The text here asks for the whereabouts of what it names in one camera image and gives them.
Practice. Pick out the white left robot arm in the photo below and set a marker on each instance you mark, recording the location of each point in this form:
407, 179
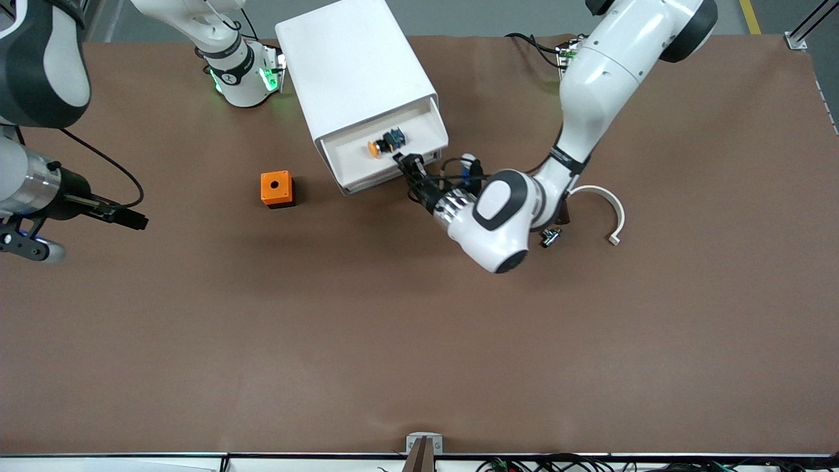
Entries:
590, 85

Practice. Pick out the chrome metal tee fitting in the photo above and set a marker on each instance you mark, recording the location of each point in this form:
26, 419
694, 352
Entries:
552, 238

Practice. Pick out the orange box with hole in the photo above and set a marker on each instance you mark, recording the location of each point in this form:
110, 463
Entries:
275, 186

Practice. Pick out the white half-round clamp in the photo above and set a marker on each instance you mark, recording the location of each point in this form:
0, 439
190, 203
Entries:
619, 210

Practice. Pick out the orange push button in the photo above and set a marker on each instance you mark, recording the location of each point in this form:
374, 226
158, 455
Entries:
377, 148

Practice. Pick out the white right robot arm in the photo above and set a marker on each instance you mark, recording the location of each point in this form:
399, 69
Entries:
242, 78

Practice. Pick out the white plastic drawer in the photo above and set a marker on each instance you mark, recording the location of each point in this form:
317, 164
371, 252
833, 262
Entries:
419, 128

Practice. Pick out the dark brown cylinder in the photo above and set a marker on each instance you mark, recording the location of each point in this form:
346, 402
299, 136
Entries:
564, 213

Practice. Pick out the grey metal bracket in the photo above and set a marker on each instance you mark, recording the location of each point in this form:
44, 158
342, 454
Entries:
413, 440

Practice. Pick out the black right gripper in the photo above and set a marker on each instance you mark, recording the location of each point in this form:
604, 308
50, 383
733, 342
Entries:
65, 196

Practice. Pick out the white drawer cabinet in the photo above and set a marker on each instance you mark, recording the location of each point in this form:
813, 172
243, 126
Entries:
354, 65

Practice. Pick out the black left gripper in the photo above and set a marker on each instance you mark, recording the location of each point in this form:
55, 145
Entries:
427, 192

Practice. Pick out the aluminium frame profile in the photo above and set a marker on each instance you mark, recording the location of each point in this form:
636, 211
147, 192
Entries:
803, 29

